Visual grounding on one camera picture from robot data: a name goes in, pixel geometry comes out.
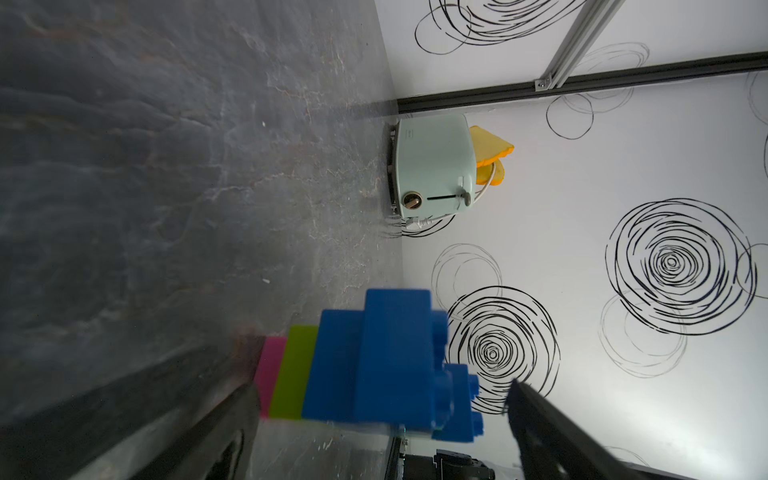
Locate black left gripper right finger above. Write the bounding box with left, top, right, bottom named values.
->
left=506, top=379, right=637, bottom=480

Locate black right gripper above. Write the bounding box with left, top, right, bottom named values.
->
left=384, top=437, right=495, bottom=480

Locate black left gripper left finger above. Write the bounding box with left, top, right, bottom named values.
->
left=134, top=384, right=260, bottom=479

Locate small blue square lego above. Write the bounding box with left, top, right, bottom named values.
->
left=431, top=364, right=484, bottom=443

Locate lime green long lego brick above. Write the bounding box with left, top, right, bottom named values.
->
left=268, top=325, right=319, bottom=420

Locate pink square lego brick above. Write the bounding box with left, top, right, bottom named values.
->
left=253, top=337, right=287, bottom=418

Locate blue long lego brick front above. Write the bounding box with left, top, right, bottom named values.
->
left=353, top=289, right=453, bottom=431

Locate blue long lego brick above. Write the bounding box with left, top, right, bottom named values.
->
left=353, top=289, right=453, bottom=431
left=302, top=310, right=363, bottom=423

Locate orange toast slice right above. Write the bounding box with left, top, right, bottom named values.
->
left=476, top=159, right=505, bottom=186

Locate mint green toaster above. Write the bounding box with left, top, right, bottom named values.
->
left=390, top=113, right=476, bottom=220

